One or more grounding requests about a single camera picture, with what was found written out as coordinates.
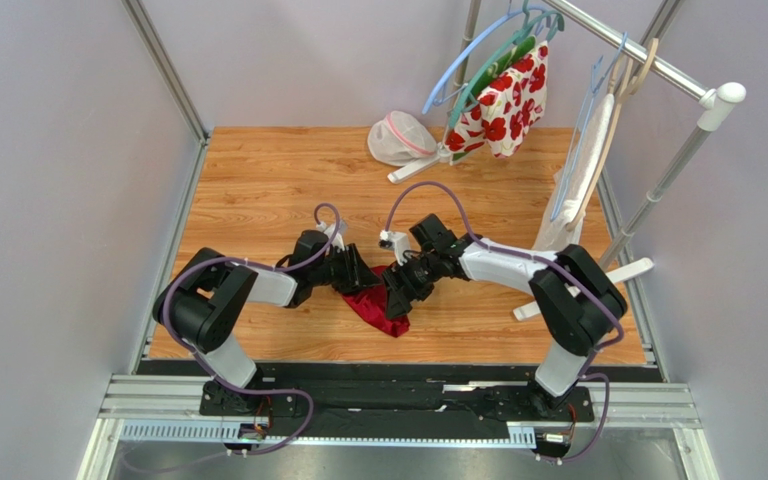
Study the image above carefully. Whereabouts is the wooden hanger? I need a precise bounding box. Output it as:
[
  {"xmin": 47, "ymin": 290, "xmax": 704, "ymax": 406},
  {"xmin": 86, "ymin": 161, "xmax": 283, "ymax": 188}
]
[{"xmin": 565, "ymin": 37, "xmax": 659, "ymax": 231}]

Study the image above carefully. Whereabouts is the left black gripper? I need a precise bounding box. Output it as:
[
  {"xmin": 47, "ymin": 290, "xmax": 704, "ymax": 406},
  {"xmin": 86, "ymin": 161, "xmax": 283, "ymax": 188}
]
[{"xmin": 310, "ymin": 244, "xmax": 382, "ymax": 294}]

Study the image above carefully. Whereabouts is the white metal clothes rack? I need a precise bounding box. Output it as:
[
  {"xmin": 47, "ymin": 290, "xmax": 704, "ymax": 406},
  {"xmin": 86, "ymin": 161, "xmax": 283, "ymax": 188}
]
[{"xmin": 387, "ymin": 0, "xmax": 747, "ymax": 323}]

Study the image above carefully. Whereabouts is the light blue hanger left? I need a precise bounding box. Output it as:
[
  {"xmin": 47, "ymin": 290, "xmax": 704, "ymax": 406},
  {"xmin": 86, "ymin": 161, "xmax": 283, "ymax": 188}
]
[{"xmin": 420, "ymin": 1, "xmax": 553, "ymax": 115}]

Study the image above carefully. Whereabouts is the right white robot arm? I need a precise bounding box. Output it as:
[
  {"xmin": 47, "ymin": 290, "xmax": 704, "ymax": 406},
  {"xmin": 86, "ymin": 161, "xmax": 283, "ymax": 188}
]
[{"xmin": 382, "ymin": 214, "xmax": 628, "ymax": 400}]

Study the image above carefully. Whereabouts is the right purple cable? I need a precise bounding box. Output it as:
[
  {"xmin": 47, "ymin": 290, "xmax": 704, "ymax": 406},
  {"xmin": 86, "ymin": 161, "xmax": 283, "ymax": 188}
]
[{"xmin": 383, "ymin": 181, "xmax": 626, "ymax": 465}]

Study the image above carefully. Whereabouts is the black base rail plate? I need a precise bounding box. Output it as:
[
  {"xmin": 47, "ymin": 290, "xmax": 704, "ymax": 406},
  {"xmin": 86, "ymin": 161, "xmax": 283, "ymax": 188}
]
[{"xmin": 136, "ymin": 360, "xmax": 600, "ymax": 440}]

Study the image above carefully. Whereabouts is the white mesh laundry bag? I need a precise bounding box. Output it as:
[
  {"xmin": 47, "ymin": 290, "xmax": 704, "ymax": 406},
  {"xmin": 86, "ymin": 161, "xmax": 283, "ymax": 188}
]
[{"xmin": 367, "ymin": 111, "xmax": 438, "ymax": 167}]

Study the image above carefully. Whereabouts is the red floral cloth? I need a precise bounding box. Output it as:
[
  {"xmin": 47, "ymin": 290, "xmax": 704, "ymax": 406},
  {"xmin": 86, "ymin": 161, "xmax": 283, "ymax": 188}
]
[{"xmin": 444, "ymin": 40, "xmax": 549, "ymax": 163}]

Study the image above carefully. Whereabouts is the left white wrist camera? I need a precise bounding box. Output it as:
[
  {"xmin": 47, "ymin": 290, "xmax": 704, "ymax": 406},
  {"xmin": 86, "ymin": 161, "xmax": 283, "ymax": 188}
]
[{"xmin": 316, "ymin": 221, "xmax": 348, "ymax": 251}]

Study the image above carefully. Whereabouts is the light blue hanger right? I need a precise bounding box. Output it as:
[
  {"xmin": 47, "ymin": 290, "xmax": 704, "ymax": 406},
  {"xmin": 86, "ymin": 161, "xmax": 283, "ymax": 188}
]
[{"xmin": 550, "ymin": 32, "xmax": 629, "ymax": 223}]

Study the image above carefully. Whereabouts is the dark red cloth napkin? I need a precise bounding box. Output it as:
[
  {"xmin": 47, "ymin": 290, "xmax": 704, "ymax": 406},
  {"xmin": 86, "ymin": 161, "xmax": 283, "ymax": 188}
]
[{"xmin": 341, "ymin": 265, "xmax": 410, "ymax": 338}]

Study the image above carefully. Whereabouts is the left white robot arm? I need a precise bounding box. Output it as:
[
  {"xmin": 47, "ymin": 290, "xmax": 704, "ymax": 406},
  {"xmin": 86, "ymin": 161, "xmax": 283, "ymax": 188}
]
[{"xmin": 152, "ymin": 229, "xmax": 383, "ymax": 390}]

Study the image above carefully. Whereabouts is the white towel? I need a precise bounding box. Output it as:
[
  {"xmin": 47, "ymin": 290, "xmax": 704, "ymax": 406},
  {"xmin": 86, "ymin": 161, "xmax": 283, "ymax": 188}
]
[{"xmin": 533, "ymin": 94, "xmax": 616, "ymax": 251}]

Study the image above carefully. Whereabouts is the teal hanger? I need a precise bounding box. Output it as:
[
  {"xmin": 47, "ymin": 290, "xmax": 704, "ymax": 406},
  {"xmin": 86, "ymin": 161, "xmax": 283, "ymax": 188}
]
[{"xmin": 423, "ymin": 1, "xmax": 565, "ymax": 130}]

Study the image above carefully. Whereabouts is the light blue hanger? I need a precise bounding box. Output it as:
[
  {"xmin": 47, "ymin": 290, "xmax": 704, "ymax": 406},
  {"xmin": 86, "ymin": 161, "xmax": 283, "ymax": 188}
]
[
  {"xmin": 420, "ymin": 1, "xmax": 553, "ymax": 115},
  {"xmin": 550, "ymin": 32, "xmax": 629, "ymax": 223}
]

